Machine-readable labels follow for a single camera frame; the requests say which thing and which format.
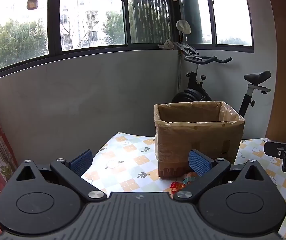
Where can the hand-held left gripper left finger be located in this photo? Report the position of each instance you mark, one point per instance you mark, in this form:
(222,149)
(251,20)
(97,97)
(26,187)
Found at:
(81,161)

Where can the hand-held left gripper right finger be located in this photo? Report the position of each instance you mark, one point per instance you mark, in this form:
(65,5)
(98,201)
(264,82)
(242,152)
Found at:
(199,165)

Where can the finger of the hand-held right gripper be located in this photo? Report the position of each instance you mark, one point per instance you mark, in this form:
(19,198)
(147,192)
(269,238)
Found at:
(273,148)

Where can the teal bread packet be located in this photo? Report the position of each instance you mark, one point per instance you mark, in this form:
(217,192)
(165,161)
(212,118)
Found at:
(190,178)

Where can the taped brown cardboard box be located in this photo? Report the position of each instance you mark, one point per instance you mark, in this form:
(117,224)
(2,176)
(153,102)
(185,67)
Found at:
(195,140)

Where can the bright red snack packet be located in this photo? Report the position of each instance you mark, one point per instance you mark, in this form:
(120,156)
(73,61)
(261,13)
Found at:
(176,186)

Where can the checkered floral tablecloth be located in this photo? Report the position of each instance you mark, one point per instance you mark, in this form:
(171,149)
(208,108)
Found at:
(128,160)

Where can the black exercise bike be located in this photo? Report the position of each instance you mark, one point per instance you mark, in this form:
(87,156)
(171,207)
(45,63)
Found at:
(195,93)

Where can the crumpled beige cloth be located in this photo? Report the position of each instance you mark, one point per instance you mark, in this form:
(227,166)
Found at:
(167,45)

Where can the leafy green tree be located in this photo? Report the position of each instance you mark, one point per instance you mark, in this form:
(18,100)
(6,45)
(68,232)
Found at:
(15,45)

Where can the white apartment building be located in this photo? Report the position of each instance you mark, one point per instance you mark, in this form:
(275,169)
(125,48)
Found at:
(88,22)

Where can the white plastic bag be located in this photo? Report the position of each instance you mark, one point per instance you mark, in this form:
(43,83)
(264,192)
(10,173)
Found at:
(183,26)

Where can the dark round column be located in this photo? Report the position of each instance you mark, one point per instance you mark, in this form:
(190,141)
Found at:
(190,12)

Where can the dark perforated screen panel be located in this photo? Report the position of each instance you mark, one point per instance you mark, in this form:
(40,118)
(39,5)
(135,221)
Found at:
(149,12)

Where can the black window frame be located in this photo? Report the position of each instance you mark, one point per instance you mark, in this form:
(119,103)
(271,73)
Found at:
(51,30)

